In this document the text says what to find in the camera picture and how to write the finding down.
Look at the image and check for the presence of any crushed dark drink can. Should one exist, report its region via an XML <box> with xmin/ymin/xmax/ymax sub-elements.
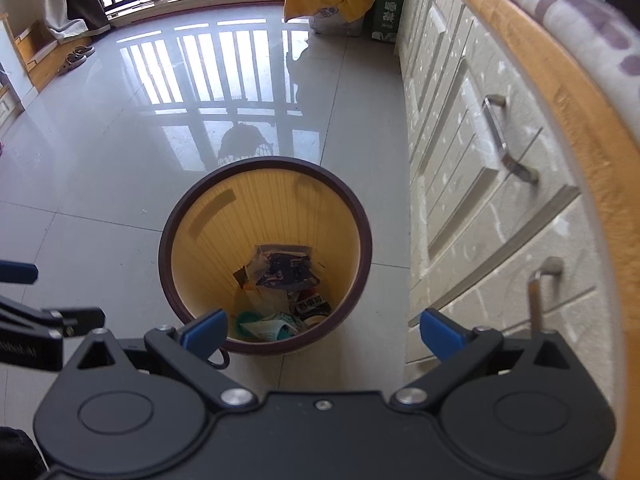
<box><xmin>292</xmin><ymin>292</ymin><xmax>332</xmax><ymax>320</ymax></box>

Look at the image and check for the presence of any yellow trash bin brown rim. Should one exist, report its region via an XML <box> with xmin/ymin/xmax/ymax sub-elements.
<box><xmin>158</xmin><ymin>156</ymin><xmax>373</xmax><ymax>356</ymax></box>

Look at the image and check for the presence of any wooden step platform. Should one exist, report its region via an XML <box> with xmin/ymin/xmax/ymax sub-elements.
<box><xmin>0</xmin><ymin>12</ymin><xmax>94</xmax><ymax>94</ymax></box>

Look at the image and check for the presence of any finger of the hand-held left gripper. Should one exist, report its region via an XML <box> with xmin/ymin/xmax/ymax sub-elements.
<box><xmin>0</xmin><ymin>261</ymin><xmax>39</xmax><ymax>285</ymax></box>
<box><xmin>0</xmin><ymin>294</ymin><xmax>106</xmax><ymax>341</ymax></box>

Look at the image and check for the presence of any green cardboard box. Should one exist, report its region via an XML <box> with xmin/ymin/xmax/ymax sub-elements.
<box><xmin>370</xmin><ymin>0</ymin><xmax>412</xmax><ymax>44</ymax></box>

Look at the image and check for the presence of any cream bed drawer cabinet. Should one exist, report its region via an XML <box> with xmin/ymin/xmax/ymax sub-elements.
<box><xmin>394</xmin><ymin>0</ymin><xmax>617</xmax><ymax>480</ymax></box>

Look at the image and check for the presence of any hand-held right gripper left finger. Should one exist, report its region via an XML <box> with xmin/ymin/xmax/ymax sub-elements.
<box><xmin>75</xmin><ymin>309</ymin><xmax>259</xmax><ymax>409</ymax></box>

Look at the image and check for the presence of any green and white wrapper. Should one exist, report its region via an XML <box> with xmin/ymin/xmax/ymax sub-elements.
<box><xmin>235</xmin><ymin>310</ymin><xmax>309</xmax><ymax>344</ymax></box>

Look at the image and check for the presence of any person's dark clothing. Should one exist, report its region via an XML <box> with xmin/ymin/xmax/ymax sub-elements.
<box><xmin>0</xmin><ymin>425</ymin><xmax>49</xmax><ymax>480</ymax></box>

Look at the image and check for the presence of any white printed bag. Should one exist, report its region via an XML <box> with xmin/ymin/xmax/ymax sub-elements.
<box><xmin>307</xmin><ymin>5</ymin><xmax>364</xmax><ymax>37</ymax></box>

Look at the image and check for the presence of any dark snack wrapper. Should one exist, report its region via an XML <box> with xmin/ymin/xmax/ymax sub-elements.
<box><xmin>254</xmin><ymin>244</ymin><xmax>322</xmax><ymax>292</ymax></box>

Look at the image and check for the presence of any metal drawer handle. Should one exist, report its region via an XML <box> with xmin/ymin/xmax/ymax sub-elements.
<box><xmin>527</xmin><ymin>256</ymin><xmax>565</xmax><ymax>334</ymax></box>
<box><xmin>481</xmin><ymin>94</ymin><xmax>540</xmax><ymax>184</ymax></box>

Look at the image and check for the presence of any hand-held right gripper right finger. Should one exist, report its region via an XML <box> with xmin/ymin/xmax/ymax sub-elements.
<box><xmin>390</xmin><ymin>309</ymin><xmax>576</xmax><ymax>408</ymax></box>

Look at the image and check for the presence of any brown and beige curtain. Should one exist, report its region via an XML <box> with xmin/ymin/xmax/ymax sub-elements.
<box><xmin>37</xmin><ymin>0</ymin><xmax>112</xmax><ymax>44</ymax></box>

